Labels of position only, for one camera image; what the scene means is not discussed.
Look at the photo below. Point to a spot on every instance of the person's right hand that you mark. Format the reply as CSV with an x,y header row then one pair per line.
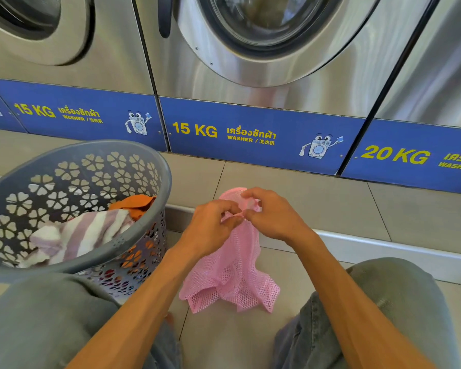
x,y
276,220

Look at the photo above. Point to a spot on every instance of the person's left hand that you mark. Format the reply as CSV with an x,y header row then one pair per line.
x,y
205,228

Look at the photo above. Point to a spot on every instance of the person's left fingers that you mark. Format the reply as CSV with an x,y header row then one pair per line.
x,y
230,217

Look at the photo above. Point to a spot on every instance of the person's right fingers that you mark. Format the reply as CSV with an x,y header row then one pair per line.
x,y
255,195

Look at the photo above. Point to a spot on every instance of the pink mesh laundry bag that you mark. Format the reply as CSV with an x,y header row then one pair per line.
x,y
234,268

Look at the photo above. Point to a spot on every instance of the person's right forearm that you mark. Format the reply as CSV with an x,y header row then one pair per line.
x,y
345,303

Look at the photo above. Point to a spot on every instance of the person's left forearm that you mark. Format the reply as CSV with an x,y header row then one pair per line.
x,y
138,315

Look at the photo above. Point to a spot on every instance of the orange cloth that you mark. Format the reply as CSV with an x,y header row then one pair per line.
x,y
134,205

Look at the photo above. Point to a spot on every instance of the steel washing machine blue panel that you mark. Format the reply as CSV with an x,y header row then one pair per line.
x,y
330,92
0,111
111,72

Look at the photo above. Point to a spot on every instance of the white purple striped towel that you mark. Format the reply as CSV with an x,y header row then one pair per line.
x,y
80,232

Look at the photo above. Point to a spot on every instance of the grey plastic laundry basket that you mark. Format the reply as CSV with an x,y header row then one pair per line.
x,y
80,180

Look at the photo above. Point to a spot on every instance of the round steel washer door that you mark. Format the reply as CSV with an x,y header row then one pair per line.
x,y
42,30
199,46

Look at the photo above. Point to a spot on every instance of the person's right leg in jeans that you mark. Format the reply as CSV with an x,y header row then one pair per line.
x,y
399,303

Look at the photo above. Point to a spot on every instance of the person's leg in jeans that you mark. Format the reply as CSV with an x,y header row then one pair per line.
x,y
42,322
399,303

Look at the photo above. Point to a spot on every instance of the large steel washing machine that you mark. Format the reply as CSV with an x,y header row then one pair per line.
x,y
426,111

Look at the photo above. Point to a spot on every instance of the person's left leg in jeans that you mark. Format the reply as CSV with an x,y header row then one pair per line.
x,y
42,322

